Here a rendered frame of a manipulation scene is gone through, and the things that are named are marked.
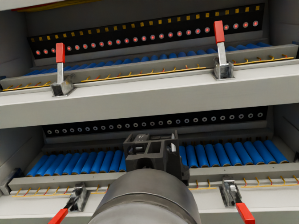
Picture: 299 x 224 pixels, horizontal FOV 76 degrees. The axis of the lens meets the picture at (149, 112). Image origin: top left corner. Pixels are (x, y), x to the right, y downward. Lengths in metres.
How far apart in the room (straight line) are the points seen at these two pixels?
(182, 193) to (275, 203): 0.24
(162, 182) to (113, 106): 0.18
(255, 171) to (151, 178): 0.26
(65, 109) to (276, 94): 0.33
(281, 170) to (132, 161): 0.29
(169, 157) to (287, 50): 0.28
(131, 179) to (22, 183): 0.34
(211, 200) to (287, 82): 0.22
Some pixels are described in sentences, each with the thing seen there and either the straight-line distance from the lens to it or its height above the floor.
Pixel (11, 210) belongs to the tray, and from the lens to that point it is 0.47.
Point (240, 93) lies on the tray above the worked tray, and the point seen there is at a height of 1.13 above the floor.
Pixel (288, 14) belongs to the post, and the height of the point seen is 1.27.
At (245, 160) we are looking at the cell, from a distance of 0.42.
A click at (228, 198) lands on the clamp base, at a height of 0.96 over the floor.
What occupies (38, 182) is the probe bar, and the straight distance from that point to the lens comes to 0.46.
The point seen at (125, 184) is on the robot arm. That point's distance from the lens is 0.16.
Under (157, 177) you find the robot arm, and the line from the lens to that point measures 0.17.
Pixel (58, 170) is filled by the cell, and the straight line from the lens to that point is 0.47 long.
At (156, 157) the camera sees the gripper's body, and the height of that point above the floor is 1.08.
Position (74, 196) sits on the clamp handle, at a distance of 0.39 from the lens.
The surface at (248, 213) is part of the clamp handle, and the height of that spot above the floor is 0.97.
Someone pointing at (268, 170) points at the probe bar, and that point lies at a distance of 0.40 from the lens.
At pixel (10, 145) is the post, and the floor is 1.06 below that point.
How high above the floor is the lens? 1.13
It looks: 5 degrees down
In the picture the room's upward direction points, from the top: 6 degrees counter-clockwise
